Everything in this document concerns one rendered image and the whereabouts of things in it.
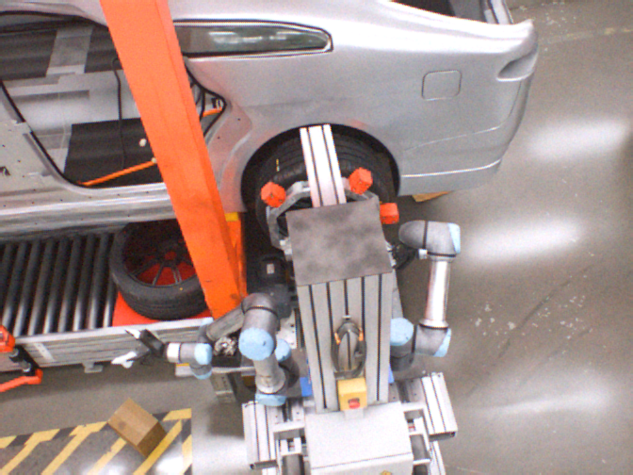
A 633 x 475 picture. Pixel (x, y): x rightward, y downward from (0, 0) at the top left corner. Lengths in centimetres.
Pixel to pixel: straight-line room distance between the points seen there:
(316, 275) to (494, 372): 230
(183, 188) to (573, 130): 322
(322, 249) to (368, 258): 12
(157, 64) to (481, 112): 159
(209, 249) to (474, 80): 136
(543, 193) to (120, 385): 288
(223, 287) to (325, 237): 145
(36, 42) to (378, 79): 266
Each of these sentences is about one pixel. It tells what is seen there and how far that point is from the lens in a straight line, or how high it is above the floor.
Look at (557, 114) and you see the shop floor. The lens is 526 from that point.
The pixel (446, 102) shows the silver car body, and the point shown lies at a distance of 317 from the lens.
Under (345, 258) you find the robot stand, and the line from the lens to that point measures 176.
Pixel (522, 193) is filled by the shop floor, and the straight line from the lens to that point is 468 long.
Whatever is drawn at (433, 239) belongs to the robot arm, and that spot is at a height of 130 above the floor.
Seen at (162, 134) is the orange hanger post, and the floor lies 183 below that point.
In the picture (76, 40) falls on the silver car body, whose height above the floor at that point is 79.
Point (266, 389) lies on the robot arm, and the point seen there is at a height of 106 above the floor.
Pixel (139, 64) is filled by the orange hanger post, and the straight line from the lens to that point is 228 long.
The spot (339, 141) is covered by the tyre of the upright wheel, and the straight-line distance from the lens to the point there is 327.
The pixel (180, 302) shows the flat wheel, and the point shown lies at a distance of 369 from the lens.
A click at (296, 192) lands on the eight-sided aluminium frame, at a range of 313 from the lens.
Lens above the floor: 347
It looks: 53 degrees down
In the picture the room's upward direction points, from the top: 6 degrees counter-clockwise
